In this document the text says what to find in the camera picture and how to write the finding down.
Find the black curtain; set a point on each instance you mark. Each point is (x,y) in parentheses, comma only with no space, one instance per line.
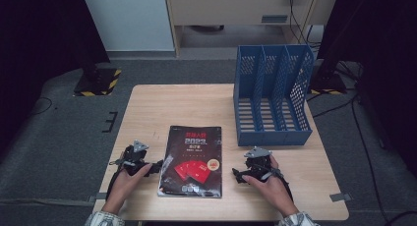
(39,39)
(387,39)

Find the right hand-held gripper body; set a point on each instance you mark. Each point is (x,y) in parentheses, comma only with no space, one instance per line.
(257,163)

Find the grey tape strip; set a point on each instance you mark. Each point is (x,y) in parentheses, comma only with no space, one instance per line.
(340,197)
(98,197)

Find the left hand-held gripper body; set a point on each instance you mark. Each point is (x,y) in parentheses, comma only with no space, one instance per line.
(132,158)

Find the light wooden cabinet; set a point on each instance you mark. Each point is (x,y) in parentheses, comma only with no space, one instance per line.
(229,10)

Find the white panel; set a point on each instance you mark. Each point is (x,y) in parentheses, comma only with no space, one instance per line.
(131,19)

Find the blue plastic file rack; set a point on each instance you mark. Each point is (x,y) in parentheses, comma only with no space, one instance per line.
(272,134)

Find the person's right hand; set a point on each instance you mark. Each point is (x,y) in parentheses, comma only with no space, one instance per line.
(272,190)

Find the black magazine with red print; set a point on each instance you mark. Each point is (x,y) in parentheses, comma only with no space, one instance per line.
(193,154)

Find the person's left hand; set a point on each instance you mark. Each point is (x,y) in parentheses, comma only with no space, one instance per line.
(126,185)

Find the black stand base yellow stripes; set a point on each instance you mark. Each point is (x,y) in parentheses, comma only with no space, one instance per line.
(98,83)
(327,85)

